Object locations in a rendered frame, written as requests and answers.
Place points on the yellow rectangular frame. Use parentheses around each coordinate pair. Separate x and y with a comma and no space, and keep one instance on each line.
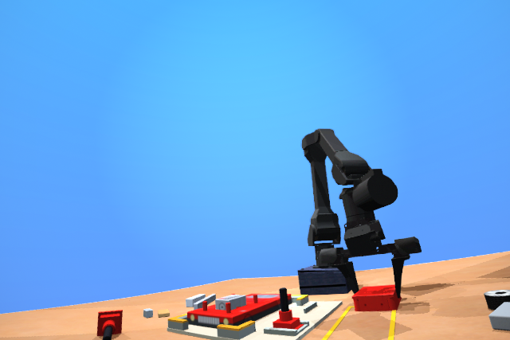
(391,332)

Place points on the red hood shell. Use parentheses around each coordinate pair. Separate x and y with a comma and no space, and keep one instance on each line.
(380,298)

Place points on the black toy tyre with white hub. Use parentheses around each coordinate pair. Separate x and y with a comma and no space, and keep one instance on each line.
(496,298)

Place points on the small tan block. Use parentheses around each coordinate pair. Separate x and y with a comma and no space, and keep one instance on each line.
(163,313)

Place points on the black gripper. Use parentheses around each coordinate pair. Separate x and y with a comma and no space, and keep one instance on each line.
(401,249)

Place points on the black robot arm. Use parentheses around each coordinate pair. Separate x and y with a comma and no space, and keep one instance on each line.
(372,190)

